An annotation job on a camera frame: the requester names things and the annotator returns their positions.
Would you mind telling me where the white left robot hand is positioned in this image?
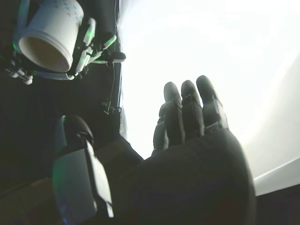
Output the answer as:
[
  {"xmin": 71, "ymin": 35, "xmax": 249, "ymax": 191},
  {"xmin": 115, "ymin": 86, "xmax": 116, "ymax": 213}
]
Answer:
[{"xmin": 52, "ymin": 75, "xmax": 256, "ymax": 225}]

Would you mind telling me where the white paper cup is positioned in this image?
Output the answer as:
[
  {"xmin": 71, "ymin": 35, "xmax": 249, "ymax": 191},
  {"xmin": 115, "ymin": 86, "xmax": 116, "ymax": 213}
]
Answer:
[{"xmin": 18, "ymin": 0, "xmax": 84, "ymax": 73}]

